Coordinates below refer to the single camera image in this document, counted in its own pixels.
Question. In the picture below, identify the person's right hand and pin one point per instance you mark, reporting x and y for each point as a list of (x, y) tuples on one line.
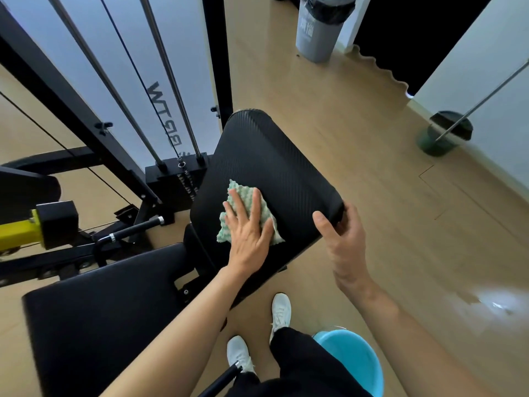
[(347, 256)]

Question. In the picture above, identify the person's left hand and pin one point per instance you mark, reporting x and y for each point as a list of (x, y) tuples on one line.
[(248, 243)]

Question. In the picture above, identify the person's left thumb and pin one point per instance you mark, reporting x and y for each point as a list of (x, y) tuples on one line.
[(268, 232)]

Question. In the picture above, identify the person's left little finger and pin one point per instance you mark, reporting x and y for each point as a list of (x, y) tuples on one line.
[(225, 228)]

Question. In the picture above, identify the person's right thumb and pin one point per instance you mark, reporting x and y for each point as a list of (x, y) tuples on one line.
[(325, 228)]

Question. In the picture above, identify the person's left middle finger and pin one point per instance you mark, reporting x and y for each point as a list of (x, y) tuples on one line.
[(239, 204)]

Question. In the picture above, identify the green white cleaning cloth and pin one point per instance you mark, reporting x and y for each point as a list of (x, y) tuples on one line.
[(267, 209)]

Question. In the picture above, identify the black padded seat cushion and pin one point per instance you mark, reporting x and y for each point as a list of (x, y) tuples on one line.
[(268, 161)]

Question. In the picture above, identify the person's right forearm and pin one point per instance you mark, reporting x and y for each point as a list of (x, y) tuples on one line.
[(409, 343)]

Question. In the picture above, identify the person's left forearm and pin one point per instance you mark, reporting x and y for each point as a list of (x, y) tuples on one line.
[(186, 330)]

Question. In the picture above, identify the black weight stack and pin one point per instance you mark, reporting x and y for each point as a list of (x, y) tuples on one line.
[(173, 181)]

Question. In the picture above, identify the person's white right shoe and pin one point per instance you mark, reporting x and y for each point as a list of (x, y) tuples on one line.
[(281, 312)]

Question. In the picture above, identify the person's white shoe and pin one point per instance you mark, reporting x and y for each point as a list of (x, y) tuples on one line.
[(281, 312), (239, 353)]

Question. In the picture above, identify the person's white left shoe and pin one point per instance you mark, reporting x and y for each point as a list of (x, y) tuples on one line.
[(239, 353)]

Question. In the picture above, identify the light blue plastic bucket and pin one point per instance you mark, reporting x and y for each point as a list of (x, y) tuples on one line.
[(351, 359)]

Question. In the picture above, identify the person's black trousers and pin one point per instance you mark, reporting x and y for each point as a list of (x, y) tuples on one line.
[(301, 367)]

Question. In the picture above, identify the chrome guide rod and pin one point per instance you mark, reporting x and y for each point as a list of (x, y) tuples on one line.
[(103, 80), (171, 78)]

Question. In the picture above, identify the black padded bench backrest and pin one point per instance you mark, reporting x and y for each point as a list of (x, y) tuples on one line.
[(103, 318)]

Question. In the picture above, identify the black stick with white tip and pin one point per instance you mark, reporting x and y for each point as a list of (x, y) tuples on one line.
[(221, 380)]

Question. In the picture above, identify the grey trash bin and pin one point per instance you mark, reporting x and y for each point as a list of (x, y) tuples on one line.
[(318, 33)]

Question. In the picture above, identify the yellow adjustment bar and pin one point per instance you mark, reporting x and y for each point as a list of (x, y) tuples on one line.
[(18, 233)]

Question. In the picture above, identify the black curtain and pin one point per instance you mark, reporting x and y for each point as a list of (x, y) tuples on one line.
[(413, 33)]

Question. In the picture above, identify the translucent white shield panel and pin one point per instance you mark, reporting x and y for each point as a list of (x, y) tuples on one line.
[(124, 20)]

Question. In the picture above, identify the black gym machine frame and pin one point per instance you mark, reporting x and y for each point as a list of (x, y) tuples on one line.
[(62, 99)]

